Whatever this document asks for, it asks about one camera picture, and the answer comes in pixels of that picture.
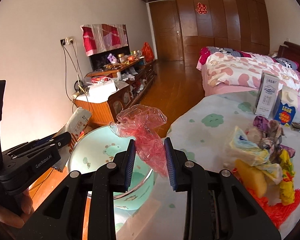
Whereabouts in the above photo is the orange-red hanging bag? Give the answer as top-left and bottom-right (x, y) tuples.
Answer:
(141, 42), (154, 62)

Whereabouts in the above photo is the left hand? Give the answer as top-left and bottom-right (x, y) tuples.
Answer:
(0, 189), (34, 229)

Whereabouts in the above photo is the mint green trash bin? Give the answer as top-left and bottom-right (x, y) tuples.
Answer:
(68, 126), (154, 210)

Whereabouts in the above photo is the white red paper bag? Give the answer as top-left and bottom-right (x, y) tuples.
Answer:
(53, 107), (92, 172)

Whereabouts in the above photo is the television with patchwork cloth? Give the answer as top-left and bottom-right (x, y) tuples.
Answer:
(81, 23), (130, 70)

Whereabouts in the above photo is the wooden TV cabinet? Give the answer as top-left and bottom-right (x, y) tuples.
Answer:
(74, 59), (156, 128)

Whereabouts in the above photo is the blue Look milk carton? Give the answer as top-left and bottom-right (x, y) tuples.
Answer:
(273, 85), (298, 127)

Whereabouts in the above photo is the white box on cabinet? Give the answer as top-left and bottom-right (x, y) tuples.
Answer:
(88, 80), (117, 103)

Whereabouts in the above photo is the yellow sponge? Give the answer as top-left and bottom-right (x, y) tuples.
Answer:
(235, 159), (267, 198)

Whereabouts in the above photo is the pink transparent plastic bag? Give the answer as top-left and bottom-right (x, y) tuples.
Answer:
(109, 104), (168, 177)

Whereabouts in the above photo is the pink heart-print duvet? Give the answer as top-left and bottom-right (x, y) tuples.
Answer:
(197, 47), (300, 97)

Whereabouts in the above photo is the wooden door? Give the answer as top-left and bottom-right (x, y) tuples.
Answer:
(149, 0), (183, 61)

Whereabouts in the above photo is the wooden wardrobe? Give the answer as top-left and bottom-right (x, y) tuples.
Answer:
(143, 0), (270, 65)

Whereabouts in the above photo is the red double happiness sticker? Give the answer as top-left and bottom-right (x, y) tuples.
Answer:
(196, 2), (208, 15)

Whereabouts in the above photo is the purple wrapper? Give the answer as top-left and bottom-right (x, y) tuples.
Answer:
(245, 116), (295, 163)

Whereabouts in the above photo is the dark wooden bed frame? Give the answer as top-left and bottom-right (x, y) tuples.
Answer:
(278, 41), (300, 72)

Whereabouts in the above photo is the wall power socket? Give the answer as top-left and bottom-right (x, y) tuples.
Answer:
(60, 37), (74, 46)

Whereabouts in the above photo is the orange-red foam fruit net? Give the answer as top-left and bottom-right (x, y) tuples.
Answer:
(233, 168), (300, 228)

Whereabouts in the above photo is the white tall milk carton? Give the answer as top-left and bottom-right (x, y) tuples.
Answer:
(254, 72), (280, 118)

